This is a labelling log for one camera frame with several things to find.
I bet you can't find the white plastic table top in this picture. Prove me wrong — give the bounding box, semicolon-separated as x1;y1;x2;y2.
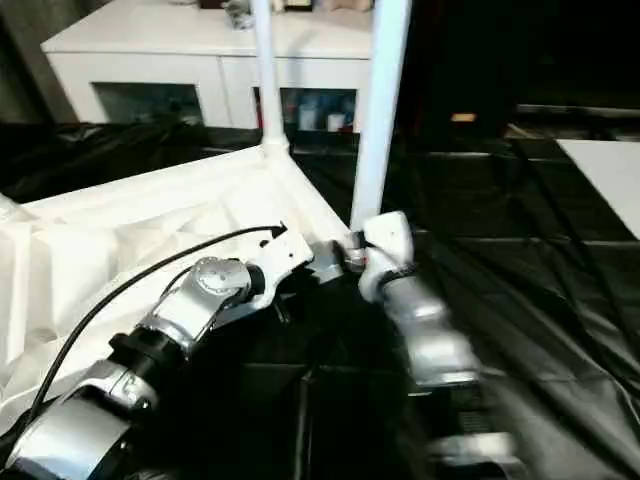
0;139;362;417

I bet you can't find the black work mat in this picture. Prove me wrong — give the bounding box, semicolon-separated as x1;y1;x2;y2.
0;118;640;480

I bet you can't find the white flat board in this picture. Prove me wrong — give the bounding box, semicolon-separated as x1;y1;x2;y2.
556;138;640;237

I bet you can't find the white cabinet with glass doors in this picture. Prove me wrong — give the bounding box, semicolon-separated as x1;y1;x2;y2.
40;0;382;135

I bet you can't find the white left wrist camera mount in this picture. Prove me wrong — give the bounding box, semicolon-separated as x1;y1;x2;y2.
253;227;317;310

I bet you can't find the black metal rail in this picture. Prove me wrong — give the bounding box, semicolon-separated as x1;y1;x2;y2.
517;103;640;120

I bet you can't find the dark bundle of cables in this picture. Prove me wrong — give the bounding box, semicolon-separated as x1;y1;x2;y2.
222;0;257;30

